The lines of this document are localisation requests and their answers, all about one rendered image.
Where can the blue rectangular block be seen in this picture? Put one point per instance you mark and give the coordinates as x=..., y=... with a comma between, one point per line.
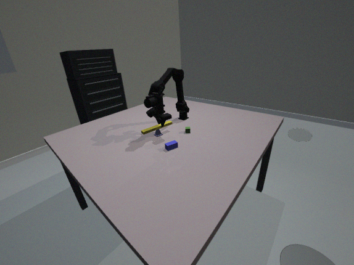
x=171, y=145

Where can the yellow bar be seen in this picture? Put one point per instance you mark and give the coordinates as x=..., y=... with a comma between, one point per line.
x=153, y=128

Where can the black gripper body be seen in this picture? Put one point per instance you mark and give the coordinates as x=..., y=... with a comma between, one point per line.
x=160, y=109

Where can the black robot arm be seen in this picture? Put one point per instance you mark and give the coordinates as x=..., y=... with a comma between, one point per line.
x=158, y=86

